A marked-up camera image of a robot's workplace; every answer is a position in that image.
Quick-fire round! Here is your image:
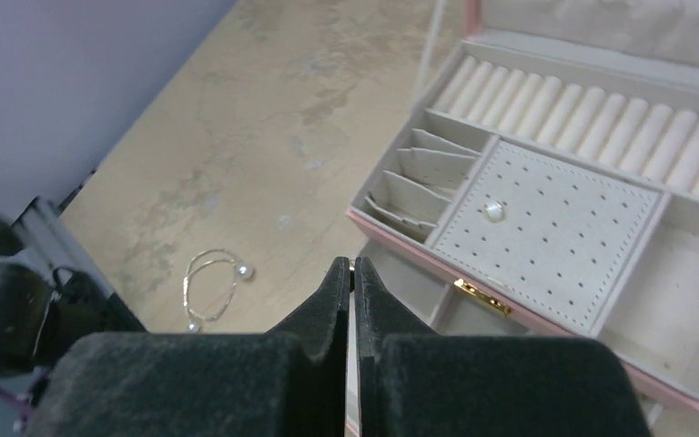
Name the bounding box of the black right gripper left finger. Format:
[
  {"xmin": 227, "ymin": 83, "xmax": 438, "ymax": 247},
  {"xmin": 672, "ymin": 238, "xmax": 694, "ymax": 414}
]
[{"xmin": 27, "ymin": 257, "xmax": 350, "ymax": 436}]

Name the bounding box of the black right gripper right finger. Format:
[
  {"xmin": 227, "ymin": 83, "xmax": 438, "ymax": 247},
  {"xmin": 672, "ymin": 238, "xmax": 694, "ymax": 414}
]
[{"xmin": 354, "ymin": 257, "xmax": 651, "ymax": 436}]

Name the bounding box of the pearl stud earring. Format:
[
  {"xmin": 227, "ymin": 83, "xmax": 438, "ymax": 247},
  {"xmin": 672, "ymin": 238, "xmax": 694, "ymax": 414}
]
[{"xmin": 483, "ymin": 200, "xmax": 505, "ymax": 223}]

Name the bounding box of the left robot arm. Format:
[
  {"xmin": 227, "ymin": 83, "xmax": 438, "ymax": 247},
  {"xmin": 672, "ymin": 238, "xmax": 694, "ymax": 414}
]
[{"xmin": 0, "ymin": 198, "xmax": 145, "ymax": 422}]

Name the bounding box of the pink jewelry box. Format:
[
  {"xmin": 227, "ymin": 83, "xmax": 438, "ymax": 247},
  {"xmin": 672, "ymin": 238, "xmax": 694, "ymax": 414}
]
[{"xmin": 348, "ymin": 1, "xmax": 699, "ymax": 411}]

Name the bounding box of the silver pearl bangle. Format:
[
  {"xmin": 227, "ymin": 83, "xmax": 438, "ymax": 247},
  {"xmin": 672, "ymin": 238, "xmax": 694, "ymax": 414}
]
[{"xmin": 182, "ymin": 249, "xmax": 256, "ymax": 333}]

